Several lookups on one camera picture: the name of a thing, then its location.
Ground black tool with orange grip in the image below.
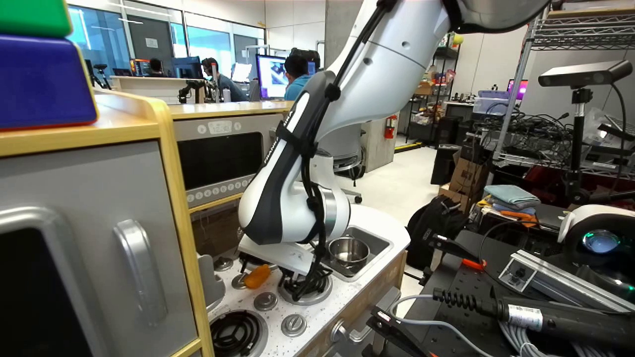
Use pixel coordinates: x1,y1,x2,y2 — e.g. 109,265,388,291
428,233,492,273

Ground lit computer monitor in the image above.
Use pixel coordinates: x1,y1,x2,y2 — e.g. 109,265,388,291
253,53,293,100

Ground silver metal box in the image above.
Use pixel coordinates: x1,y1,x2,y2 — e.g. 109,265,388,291
496,247,635,315

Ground black backpack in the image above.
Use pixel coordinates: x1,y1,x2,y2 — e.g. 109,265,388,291
404,196,464,271

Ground wooden toy kitchen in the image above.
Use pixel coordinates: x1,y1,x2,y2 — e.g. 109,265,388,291
0,87,412,357

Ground black depth camera bar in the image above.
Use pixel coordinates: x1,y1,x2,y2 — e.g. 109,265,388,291
535,57,635,89

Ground black floor bin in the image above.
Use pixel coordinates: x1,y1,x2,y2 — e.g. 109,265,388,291
430,142,462,186

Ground black coil stove burner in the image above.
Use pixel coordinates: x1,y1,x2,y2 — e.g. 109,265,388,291
208,309,269,357
277,271,335,307

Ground grey toy microwave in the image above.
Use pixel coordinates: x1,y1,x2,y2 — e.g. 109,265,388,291
172,112,285,210

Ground black clamp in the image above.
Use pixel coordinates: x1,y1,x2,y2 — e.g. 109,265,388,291
365,309,424,357

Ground metal wire shelf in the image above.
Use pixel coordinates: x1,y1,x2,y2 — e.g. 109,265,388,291
531,5,635,53

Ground orange toy object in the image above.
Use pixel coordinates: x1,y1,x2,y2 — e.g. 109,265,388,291
242,263,273,291

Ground pink lit screen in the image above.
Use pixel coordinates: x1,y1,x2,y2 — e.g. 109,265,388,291
503,77,531,102

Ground green block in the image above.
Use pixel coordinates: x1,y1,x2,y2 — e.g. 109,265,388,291
0,0,73,39

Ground clear plastic bin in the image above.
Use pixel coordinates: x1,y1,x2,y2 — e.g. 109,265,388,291
472,89,513,116

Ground grey plastic toy panel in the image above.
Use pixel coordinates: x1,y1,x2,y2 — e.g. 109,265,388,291
196,253,226,305

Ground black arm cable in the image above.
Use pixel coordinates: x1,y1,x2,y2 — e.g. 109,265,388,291
273,0,398,303

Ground silver slanted pole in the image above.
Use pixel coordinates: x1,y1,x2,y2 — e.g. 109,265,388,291
492,17,541,160

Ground blue block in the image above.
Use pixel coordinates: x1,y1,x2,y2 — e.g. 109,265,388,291
0,33,99,132

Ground pile of dark cables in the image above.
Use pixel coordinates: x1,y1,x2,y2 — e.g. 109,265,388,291
501,108,635,174

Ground black ribbed cable connector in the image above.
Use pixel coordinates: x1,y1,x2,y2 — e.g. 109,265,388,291
430,285,635,350

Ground white cable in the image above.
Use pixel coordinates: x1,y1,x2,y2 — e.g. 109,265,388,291
386,293,492,357

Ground white desk partition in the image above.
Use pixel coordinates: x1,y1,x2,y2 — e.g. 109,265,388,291
107,75,200,106

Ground black camera stand pole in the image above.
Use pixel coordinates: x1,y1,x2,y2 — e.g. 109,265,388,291
569,87,595,200

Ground dark computer monitor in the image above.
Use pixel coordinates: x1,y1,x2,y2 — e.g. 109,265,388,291
172,55,204,79

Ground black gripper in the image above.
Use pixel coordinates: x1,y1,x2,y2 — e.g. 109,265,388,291
238,257,287,293

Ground grey toy oven door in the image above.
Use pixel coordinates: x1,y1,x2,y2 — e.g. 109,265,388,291
0,138,200,357

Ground grey toy sink basin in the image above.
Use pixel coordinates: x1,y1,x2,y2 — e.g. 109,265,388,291
315,223,392,281

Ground brown cardboard box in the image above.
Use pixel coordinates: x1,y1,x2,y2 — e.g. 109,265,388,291
448,154,492,200

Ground person in blue hoodie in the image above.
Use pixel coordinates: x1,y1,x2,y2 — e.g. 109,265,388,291
283,47,323,102

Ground person in dark shirt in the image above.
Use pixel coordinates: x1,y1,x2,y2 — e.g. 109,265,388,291
198,55,249,102

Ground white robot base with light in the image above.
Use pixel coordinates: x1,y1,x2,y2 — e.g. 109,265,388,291
555,202,635,285

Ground black wire shelf rack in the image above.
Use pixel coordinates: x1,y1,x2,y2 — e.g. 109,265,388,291
412,31,464,144

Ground light blue cloth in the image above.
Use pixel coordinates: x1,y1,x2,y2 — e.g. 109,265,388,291
482,182,541,213

